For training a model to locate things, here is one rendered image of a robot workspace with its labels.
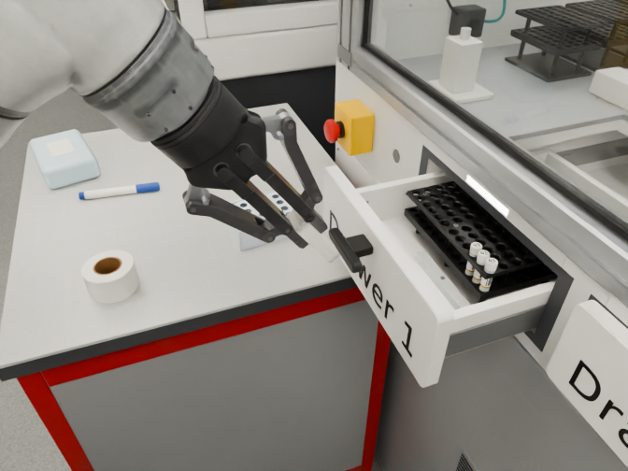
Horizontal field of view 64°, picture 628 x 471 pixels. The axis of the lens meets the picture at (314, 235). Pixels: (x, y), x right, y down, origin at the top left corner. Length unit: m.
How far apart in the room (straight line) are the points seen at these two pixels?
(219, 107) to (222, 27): 0.86
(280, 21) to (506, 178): 0.83
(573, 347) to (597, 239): 0.11
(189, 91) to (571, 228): 0.37
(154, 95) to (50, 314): 0.46
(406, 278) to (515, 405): 0.27
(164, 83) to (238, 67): 0.93
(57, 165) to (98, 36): 0.68
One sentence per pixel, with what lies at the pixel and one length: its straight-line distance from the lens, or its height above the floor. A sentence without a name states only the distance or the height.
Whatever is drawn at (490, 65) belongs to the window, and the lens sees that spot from 0.63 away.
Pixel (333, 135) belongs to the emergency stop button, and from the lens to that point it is 0.86.
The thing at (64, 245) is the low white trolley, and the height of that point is 0.76.
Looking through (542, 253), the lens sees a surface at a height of 0.93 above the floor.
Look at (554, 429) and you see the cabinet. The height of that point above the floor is 0.74.
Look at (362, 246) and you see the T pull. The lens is 0.57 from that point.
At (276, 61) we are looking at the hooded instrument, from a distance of 1.32.
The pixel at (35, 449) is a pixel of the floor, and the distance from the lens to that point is 1.62.
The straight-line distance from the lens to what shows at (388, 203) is 0.72.
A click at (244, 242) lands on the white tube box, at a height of 0.78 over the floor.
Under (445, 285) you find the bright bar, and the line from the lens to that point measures 0.63.
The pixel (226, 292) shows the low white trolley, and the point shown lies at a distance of 0.73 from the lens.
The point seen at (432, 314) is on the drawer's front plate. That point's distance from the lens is 0.49.
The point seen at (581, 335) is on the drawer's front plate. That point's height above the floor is 0.90.
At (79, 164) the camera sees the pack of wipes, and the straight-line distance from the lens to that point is 1.03.
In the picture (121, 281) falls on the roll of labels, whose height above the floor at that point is 0.79.
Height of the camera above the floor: 1.27
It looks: 38 degrees down
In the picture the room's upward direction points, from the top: straight up
